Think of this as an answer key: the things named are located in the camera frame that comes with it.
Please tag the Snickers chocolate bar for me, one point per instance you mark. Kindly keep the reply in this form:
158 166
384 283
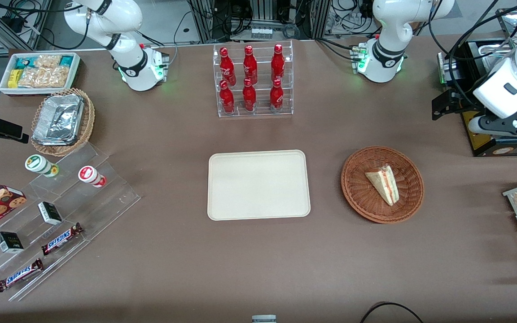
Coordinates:
61 239
19 275

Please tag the light tan wicker basket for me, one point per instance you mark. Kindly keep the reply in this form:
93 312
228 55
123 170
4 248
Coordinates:
88 121

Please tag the small grey device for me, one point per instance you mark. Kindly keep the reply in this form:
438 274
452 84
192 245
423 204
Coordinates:
264 319

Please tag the white rectangular snack bin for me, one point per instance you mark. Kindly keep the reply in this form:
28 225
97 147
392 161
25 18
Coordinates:
75 67

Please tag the large clear cracker bag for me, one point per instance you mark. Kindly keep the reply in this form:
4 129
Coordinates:
45 77

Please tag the green lid yogurt cup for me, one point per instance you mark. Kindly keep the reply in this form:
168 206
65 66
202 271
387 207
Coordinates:
37 163

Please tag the stack of foil containers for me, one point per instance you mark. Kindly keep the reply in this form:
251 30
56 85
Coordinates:
59 119

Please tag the clear acrylic stepped display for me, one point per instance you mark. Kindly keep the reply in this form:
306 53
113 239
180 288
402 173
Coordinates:
101 202

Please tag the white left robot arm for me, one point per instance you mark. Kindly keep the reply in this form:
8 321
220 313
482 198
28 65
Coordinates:
386 54

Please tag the aluminium extrusion frame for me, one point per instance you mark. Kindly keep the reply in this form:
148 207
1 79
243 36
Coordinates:
263 18

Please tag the clear acrylic bottle rack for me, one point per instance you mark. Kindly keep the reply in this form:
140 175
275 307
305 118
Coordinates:
260 101

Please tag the small black carton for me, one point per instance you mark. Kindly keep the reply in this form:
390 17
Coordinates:
50 213
9 242

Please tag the black metal appliance box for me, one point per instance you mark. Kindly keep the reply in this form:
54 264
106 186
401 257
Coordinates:
501 146

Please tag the red lid yogurt cup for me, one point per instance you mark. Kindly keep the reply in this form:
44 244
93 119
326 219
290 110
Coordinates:
89 174

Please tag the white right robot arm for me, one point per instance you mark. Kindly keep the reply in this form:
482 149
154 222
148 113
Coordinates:
128 67

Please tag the teal snack packet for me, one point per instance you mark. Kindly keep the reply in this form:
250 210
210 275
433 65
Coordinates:
24 62
67 61

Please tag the yellow snack packet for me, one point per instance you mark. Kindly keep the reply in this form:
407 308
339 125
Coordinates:
14 78

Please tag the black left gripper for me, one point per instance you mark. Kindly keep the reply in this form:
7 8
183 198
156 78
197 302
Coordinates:
463 102

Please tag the brown round wicker basket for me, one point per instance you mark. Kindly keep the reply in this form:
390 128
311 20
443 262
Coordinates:
357 188

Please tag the beige plastic serving tray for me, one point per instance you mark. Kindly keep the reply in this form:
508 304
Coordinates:
258 185

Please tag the red cola bottle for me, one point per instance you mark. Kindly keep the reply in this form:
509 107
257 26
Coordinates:
278 63
227 67
276 97
227 99
249 98
250 66

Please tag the small clear cracker bag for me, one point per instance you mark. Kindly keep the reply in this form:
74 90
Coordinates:
47 61

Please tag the triangular wrapped sandwich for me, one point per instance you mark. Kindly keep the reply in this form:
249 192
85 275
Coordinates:
385 184

